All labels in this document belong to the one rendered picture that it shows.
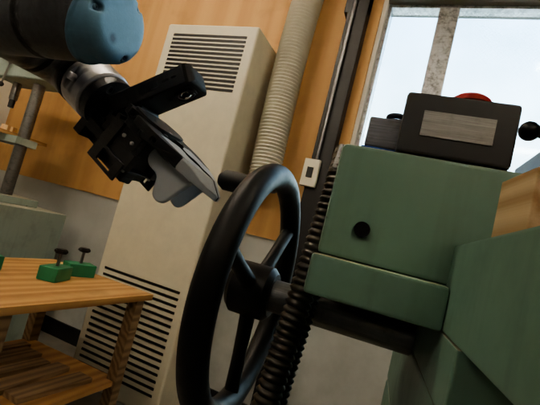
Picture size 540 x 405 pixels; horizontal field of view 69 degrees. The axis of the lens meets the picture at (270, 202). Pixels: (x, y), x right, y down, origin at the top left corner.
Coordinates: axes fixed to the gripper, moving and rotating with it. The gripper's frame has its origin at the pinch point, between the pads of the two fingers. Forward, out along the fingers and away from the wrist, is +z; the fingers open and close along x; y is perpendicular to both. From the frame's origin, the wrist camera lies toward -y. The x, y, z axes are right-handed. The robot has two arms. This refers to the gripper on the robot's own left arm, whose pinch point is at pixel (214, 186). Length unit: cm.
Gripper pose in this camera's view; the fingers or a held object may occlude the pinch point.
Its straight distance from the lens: 43.9
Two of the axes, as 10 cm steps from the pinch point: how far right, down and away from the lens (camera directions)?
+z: 6.8, 6.5, -3.4
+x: -3.2, -1.5, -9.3
